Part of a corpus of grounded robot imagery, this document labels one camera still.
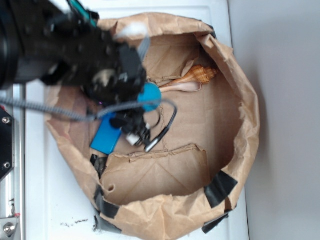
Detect black usb cable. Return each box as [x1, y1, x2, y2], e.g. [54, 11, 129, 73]
[143, 102, 178, 153]

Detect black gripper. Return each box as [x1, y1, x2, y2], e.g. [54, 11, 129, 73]
[84, 43, 151, 146]

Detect black metal bracket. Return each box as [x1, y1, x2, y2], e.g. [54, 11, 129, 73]
[0, 106, 14, 182]

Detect brown paper bag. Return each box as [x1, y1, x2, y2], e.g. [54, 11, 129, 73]
[46, 13, 261, 240]

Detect blue dimpled ball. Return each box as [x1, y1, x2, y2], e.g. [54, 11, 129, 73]
[137, 82, 162, 113]

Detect grey braided cable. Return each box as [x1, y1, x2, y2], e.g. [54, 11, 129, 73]
[0, 97, 176, 123]

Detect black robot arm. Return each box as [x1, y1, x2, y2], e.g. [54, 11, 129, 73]
[0, 0, 147, 107]

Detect orange spiral seashell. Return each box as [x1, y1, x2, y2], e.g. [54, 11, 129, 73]
[159, 65, 219, 93]

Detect aluminium frame rail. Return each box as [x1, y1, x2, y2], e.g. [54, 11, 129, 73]
[0, 84, 27, 240]

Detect blue rectangular block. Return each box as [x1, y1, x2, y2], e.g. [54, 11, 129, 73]
[90, 113, 122, 155]

